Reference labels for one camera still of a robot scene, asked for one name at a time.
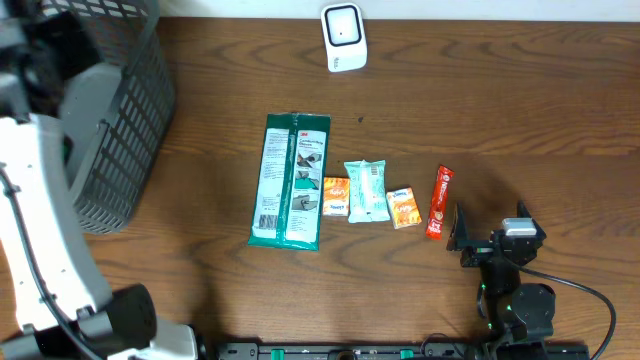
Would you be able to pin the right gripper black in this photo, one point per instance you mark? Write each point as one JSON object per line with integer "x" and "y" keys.
{"x": 479, "y": 249}

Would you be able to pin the red snack bar wrapper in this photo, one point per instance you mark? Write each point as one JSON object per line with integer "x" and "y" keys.
{"x": 438, "y": 203}

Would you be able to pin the orange tissue pack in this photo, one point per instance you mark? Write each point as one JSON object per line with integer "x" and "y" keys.
{"x": 403, "y": 208}
{"x": 336, "y": 196}

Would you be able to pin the mint green wipes packet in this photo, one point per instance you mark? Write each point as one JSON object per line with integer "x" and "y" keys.
{"x": 367, "y": 191}

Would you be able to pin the green 3M gloves package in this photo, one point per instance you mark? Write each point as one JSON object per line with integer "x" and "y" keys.
{"x": 288, "y": 203}

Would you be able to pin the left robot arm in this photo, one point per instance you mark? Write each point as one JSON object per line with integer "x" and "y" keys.
{"x": 65, "y": 308}

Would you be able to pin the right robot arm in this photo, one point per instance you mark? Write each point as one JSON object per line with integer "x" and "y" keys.
{"x": 519, "y": 314}

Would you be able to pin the white barcode scanner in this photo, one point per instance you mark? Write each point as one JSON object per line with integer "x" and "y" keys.
{"x": 344, "y": 37}

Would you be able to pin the grey plastic mesh basket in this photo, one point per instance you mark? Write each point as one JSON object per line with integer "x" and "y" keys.
{"x": 116, "y": 112}

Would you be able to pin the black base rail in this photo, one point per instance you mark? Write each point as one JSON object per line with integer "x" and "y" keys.
{"x": 432, "y": 351}

